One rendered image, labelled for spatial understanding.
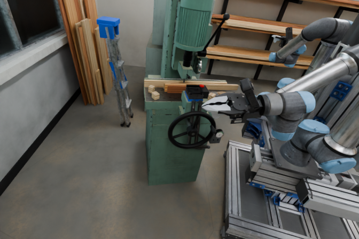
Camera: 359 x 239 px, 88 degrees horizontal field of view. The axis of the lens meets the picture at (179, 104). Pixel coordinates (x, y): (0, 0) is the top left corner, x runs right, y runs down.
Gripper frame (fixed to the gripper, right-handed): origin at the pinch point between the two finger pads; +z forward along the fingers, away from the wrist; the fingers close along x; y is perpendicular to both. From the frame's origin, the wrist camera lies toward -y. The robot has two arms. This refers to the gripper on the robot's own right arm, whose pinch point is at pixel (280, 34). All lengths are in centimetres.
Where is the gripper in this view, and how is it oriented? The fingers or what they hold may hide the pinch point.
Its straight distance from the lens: 200.2
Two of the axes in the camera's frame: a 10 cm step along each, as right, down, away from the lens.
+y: 0.0, 8.3, 5.6
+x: 10.0, -0.2, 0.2
